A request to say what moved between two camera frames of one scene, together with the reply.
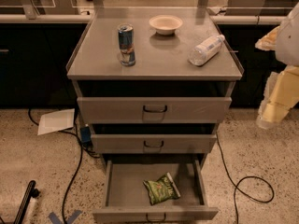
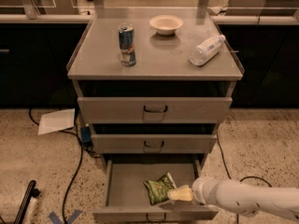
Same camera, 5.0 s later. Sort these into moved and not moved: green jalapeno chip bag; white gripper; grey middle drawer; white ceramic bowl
Moved: white gripper
Not moved: grey middle drawer; white ceramic bowl; green jalapeno chip bag
